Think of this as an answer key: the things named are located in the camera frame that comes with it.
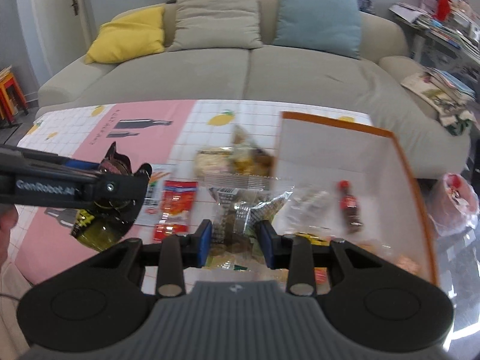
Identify light blue cushion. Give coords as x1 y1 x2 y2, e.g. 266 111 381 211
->
272 0 362 60

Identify pile of books and papers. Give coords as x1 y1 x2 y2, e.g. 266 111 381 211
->
388 2 480 64

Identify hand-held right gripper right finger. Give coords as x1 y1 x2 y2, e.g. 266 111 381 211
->
256 219 391 297

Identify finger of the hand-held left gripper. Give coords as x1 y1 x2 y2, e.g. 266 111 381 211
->
93 163 153 226
0 144 104 176

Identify yellow cushion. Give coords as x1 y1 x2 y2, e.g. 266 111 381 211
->
84 5 166 64

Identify white desk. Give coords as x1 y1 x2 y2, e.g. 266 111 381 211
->
412 0 480 76

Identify orange cardboard box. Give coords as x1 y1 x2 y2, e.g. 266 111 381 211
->
273 110 439 285

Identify red snack packet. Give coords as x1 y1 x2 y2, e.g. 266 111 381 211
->
153 180 199 241

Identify clear bag of silver candies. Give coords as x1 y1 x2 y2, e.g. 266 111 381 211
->
208 184 297 259

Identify red paper bag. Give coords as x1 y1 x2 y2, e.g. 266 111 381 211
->
435 0 451 22

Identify clear bag of puffed snacks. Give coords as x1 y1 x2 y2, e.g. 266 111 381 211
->
193 148 241 181

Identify small cola bottle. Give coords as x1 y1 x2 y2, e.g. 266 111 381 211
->
335 180 365 234

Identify stack of magazines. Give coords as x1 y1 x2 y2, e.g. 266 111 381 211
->
400 67 477 110

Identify red orange stacked stools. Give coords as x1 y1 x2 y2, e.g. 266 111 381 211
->
0 65 30 126

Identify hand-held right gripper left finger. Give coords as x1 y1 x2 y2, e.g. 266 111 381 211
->
90 218 214 298

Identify white green snack packet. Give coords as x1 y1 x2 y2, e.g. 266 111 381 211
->
144 165 172 217

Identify white green tote bag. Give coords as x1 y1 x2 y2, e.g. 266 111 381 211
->
437 99 475 136

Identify person's left hand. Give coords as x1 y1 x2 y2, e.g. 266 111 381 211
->
0 209 19 271

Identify dark brown snack packet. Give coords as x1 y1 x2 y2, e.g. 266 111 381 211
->
71 142 151 252

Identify beige cushion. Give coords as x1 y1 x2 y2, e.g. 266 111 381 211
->
165 0 263 51

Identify pink trash bin with bag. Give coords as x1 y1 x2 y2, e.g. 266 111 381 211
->
427 172 480 238

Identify beige sofa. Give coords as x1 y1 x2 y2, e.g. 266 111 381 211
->
37 0 472 181

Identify yellow chips bag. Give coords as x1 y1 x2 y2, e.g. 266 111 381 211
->
229 124 277 177

